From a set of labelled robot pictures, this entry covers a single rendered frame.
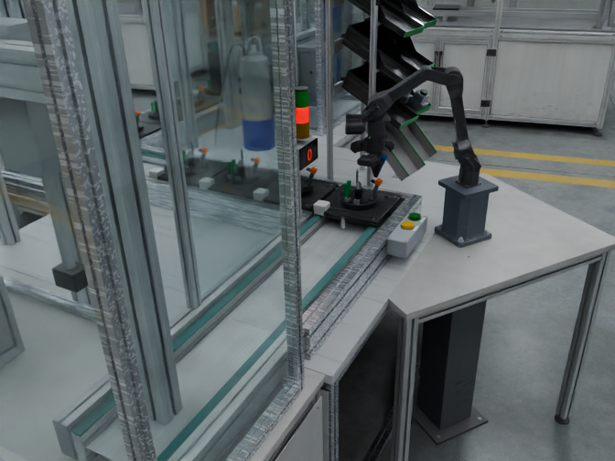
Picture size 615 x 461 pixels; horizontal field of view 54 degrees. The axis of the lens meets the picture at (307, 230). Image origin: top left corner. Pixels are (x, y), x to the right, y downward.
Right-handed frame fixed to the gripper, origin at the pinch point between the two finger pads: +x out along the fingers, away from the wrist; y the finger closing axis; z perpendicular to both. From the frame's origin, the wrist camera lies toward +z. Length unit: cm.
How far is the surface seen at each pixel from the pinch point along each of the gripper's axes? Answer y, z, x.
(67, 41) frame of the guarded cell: 132, -17, -68
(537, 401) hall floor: -36, -61, 113
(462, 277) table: 15.7, -36.1, 25.9
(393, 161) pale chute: -20.6, 1.2, 5.5
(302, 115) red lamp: 20.9, 16.0, -22.9
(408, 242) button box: 17.5, -18.5, 16.3
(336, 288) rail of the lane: 51, -9, 16
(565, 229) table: -32, -60, 27
